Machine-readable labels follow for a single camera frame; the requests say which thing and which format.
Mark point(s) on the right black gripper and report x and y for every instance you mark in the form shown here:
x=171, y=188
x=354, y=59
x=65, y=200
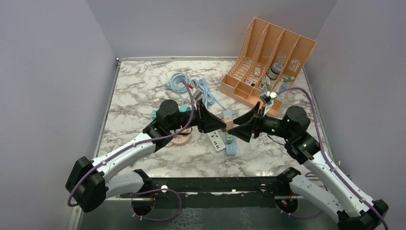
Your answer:
x=245, y=131

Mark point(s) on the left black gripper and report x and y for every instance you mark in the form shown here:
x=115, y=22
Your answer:
x=206, y=121

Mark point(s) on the pink charger plug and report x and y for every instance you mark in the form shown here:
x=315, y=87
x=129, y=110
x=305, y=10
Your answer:
x=229, y=124

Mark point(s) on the green charger plug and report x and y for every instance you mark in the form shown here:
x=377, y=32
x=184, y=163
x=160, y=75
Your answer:
x=229, y=139

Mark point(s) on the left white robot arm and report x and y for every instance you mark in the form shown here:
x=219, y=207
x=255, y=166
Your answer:
x=87, y=183

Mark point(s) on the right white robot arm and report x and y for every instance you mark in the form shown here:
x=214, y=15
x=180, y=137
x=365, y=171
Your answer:
x=342, y=200

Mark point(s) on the teal charger plug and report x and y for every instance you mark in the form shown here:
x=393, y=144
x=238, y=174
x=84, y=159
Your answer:
x=184, y=108

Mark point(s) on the white power strip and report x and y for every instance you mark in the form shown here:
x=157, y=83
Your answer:
x=216, y=141

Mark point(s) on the pink round power strip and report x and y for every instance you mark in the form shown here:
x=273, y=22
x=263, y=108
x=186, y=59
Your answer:
x=182, y=138

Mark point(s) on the blue long power strip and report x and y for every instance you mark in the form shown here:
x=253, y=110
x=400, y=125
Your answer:
x=231, y=149

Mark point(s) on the orange file organizer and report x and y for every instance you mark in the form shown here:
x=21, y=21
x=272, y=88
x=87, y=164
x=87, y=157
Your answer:
x=264, y=44

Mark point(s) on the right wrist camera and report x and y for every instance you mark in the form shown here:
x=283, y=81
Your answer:
x=267, y=98

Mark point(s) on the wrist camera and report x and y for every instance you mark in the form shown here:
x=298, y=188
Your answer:
x=267, y=98
x=197, y=94

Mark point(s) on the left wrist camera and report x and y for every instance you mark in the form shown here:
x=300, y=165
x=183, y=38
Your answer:
x=197, y=94

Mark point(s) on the black mounting rail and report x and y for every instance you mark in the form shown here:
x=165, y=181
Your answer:
x=212, y=192

